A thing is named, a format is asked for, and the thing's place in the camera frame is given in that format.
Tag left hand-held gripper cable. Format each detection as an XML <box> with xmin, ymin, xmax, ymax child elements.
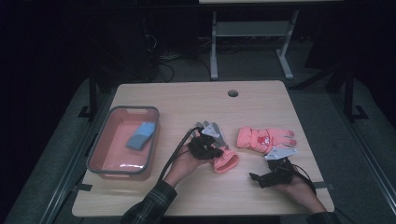
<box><xmin>158</xmin><ymin>125</ymin><xmax>204</xmax><ymax>182</ymax></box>

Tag blue sponge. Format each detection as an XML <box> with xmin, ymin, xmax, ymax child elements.
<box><xmin>125</xmin><ymin>120</ymin><xmax>157</xmax><ymax>152</ymax></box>

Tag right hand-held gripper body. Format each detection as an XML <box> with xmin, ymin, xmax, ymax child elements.
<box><xmin>263</xmin><ymin>147</ymin><xmax>299</xmax><ymax>189</ymax></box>

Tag hand-held gripper cable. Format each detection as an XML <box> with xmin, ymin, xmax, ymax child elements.
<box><xmin>290</xmin><ymin>162</ymin><xmax>356</xmax><ymax>224</ymax></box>
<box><xmin>158</xmin><ymin>125</ymin><xmax>204</xmax><ymax>182</ymax></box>

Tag person's right hand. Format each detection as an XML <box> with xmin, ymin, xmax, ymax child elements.
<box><xmin>274</xmin><ymin>174</ymin><xmax>327</xmax><ymax>214</ymax></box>

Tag black metal stand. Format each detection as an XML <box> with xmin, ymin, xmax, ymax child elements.
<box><xmin>341</xmin><ymin>60</ymin><xmax>370</xmax><ymax>123</ymax></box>
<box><xmin>78</xmin><ymin>69</ymin><xmax>101</xmax><ymax>120</ymax></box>

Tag cables on floor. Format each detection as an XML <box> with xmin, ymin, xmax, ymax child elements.
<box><xmin>154</xmin><ymin>36</ymin><xmax>213</xmax><ymax>83</ymax></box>

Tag pink glove with grey palm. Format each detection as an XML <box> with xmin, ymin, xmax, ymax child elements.
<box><xmin>190</xmin><ymin>120</ymin><xmax>240</xmax><ymax>175</ymax></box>

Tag grey table strap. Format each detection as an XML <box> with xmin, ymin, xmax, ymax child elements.
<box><xmin>312</xmin><ymin>181</ymin><xmax>335</xmax><ymax>191</ymax></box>
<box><xmin>71</xmin><ymin>183</ymin><xmax>93</xmax><ymax>192</ymax></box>

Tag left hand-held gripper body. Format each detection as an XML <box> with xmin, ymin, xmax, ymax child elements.
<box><xmin>187</xmin><ymin>121</ymin><xmax>224</xmax><ymax>161</ymax></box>

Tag pink cartoon print glove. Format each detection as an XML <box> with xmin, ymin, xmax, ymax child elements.
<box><xmin>236</xmin><ymin>125</ymin><xmax>298</xmax><ymax>154</ymax></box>

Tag person's left hand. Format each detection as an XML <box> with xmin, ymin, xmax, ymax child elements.
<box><xmin>163</xmin><ymin>143</ymin><xmax>209</xmax><ymax>188</ymax></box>

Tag pink basin with grey rim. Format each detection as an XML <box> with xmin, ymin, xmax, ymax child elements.
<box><xmin>86</xmin><ymin>105</ymin><xmax>161</xmax><ymax>181</ymax></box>

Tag white metal stand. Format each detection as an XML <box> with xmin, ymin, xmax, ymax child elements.
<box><xmin>209</xmin><ymin>8</ymin><xmax>300</xmax><ymax>81</ymax></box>

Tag right hand-held gripper cable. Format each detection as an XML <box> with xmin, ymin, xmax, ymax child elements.
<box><xmin>290</xmin><ymin>162</ymin><xmax>356</xmax><ymax>224</ymax></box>

